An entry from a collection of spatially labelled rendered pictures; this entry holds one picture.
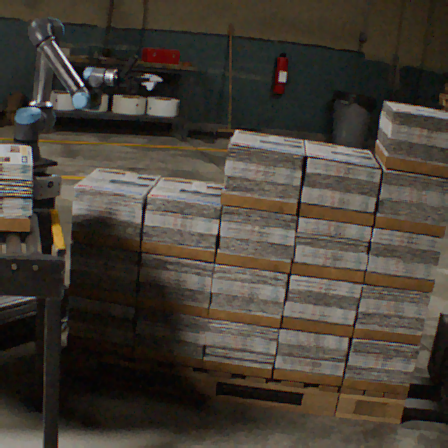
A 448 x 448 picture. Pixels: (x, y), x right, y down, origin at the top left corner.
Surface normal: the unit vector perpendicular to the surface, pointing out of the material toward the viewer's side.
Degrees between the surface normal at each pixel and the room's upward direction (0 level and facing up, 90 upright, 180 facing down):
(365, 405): 90
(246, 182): 90
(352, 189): 90
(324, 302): 90
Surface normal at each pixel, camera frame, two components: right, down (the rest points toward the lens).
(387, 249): -0.08, 0.26
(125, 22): 0.27, 0.29
